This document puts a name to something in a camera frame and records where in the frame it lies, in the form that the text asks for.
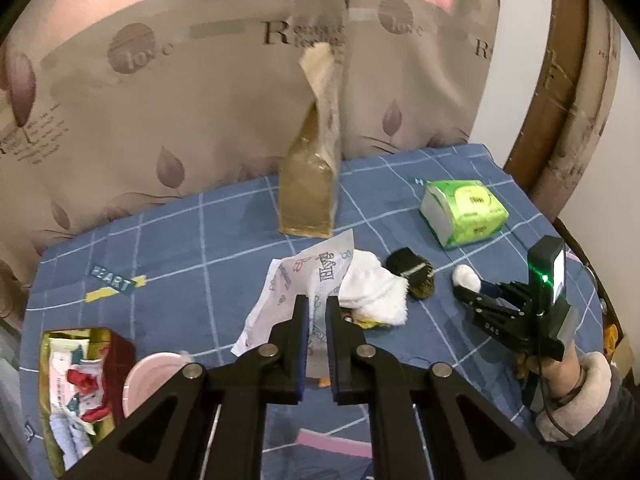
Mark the white cotton ball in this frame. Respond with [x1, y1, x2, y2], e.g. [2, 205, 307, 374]
[451, 264, 482, 292]

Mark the blue checked bedsheet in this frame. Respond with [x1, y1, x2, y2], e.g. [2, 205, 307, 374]
[20, 144, 552, 479]

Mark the pink mug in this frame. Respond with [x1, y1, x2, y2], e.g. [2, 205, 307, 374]
[122, 352, 192, 417]

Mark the pink white wet wipes pack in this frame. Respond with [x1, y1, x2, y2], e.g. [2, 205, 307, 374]
[48, 337, 89, 414]

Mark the brown kraft snack bag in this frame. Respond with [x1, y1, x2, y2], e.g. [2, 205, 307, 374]
[279, 44, 342, 238]

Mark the grey sleeved right forearm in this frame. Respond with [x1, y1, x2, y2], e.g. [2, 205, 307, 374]
[536, 352, 639, 470]

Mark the floral white tissue packet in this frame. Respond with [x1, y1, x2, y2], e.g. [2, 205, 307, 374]
[231, 230, 355, 379]

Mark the red gold tin box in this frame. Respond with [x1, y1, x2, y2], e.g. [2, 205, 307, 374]
[38, 327, 136, 478]

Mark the black gold hair clip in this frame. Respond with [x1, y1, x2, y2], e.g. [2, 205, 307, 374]
[385, 247, 435, 300]

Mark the brown wooden chair frame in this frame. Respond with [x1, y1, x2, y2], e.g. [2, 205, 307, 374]
[504, 0, 622, 222]

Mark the red white scrunchie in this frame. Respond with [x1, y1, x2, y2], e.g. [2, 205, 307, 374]
[66, 361, 111, 424]

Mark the white fluffy sock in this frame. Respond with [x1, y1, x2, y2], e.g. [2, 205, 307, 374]
[338, 249, 408, 327]

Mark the black camera box green light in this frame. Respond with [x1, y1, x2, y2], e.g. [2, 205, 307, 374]
[527, 235, 566, 315]

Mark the right hand holding gripper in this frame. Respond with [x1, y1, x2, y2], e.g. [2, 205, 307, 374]
[516, 344, 582, 399]

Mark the light blue towel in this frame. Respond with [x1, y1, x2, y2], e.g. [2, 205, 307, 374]
[49, 413, 93, 470]

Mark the orange plastic toy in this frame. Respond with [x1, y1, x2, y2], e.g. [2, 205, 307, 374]
[341, 309, 387, 330]

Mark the green tissue pack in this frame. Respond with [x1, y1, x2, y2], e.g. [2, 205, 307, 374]
[419, 180, 509, 248]

